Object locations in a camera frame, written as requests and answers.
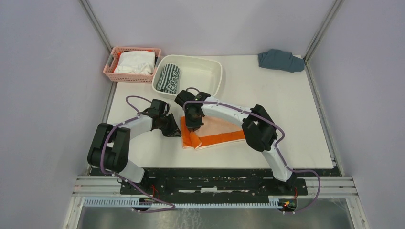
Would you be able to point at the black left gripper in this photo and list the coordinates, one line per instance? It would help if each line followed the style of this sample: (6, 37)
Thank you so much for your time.
(174, 130)

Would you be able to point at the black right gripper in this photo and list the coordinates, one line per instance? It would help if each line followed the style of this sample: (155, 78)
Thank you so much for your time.
(196, 125)

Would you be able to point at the green white striped towel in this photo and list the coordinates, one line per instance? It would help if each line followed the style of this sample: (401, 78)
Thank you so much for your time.
(169, 78)

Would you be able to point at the orange and cream cloth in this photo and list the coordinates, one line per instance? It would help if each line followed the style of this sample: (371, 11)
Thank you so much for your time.
(214, 132)

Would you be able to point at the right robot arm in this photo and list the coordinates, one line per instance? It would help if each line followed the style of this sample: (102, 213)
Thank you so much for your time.
(259, 130)

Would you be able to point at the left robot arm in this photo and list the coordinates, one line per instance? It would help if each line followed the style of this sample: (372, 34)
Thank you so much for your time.
(110, 146)

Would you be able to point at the white plastic tub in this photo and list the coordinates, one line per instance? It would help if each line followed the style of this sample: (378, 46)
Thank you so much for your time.
(195, 72)

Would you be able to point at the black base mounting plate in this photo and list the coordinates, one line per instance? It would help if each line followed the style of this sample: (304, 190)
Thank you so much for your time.
(169, 186)

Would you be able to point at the white cloth in basket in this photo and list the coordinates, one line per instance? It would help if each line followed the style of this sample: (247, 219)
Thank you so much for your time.
(136, 62)

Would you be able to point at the pink plastic basket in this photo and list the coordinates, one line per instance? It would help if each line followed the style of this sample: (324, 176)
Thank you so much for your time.
(125, 77)

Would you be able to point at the blue-grey folded cloth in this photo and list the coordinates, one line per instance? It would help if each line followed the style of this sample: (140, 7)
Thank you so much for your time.
(275, 59)

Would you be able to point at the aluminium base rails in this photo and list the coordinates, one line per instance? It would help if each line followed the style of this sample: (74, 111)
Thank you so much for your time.
(330, 187)

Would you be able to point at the aluminium frame post left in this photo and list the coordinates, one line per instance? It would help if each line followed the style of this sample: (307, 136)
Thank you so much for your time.
(86, 5)

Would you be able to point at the aluminium frame post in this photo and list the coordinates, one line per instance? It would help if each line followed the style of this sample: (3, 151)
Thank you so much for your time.
(86, 5)
(320, 33)

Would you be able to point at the white slotted cable duct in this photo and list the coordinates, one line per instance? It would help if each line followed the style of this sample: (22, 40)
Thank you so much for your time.
(135, 202)

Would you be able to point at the aluminium frame post right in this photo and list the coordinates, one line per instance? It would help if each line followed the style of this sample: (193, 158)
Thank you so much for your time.
(320, 33)

